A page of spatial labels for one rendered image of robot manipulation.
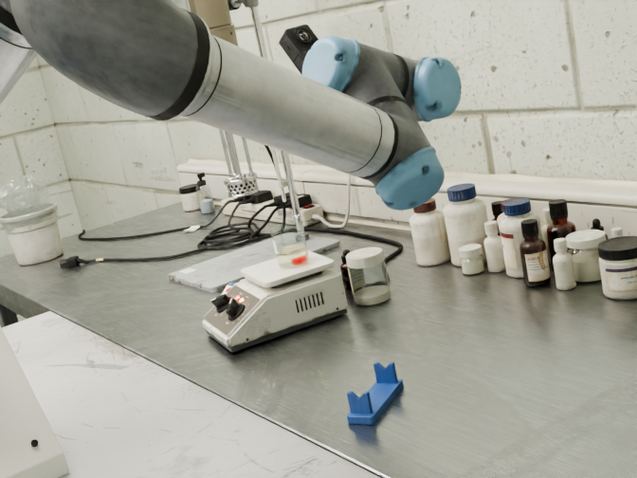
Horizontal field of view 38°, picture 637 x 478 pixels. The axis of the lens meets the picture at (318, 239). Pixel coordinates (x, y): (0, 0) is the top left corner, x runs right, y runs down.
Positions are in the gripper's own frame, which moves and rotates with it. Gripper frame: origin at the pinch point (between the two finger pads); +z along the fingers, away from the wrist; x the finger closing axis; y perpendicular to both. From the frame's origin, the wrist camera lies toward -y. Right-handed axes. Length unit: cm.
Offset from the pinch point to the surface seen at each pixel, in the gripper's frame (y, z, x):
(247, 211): 30, 73, 46
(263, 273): 26.0, 3.6, -4.4
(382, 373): 33.7, -29.9, -14.7
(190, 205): 29, 104, 49
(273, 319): 31.7, -1.1, -8.0
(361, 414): 35, -33, -22
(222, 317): 30.9, 7.1, -11.4
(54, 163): 18, 235, 76
